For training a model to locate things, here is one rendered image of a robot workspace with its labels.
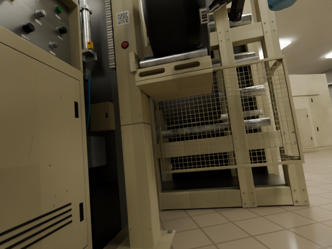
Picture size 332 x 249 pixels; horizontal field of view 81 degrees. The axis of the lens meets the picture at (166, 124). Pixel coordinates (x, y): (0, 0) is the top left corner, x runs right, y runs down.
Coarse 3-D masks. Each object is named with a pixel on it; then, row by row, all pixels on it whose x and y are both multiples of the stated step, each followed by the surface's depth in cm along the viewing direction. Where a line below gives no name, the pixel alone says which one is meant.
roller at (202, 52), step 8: (200, 48) 90; (208, 48) 88; (168, 56) 92; (176, 56) 91; (184, 56) 90; (192, 56) 90; (200, 56) 90; (144, 64) 94; (152, 64) 94; (160, 64) 93
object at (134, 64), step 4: (132, 52) 92; (132, 56) 92; (136, 56) 93; (132, 60) 91; (136, 60) 94; (140, 60) 100; (132, 64) 91; (136, 64) 93; (132, 68) 91; (136, 68) 92; (132, 72) 92
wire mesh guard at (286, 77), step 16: (240, 64) 131; (256, 64) 130; (272, 80) 127; (288, 80) 124; (224, 96) 133; (272, 96) 126; (288, 96) 124; (240, 112) 129; (272, 112) 125; (160, 128) 139; (192, 128) 135; (272, 128) 124; (288, 128) 122; (160, 144) 138; (240, 144) 127; (208, 160) 131
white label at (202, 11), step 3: (201, 9) 82; (204, 9) 82; (201, 12) 83; (204, 12) 83; (201, 15) 83; (204, 15) 83; (207, 15) 84; (201, 18) 84; (204, 18) 84; (207, 18) 84; (201, 21) 84; (204, 21) 84; (207, 21) 85
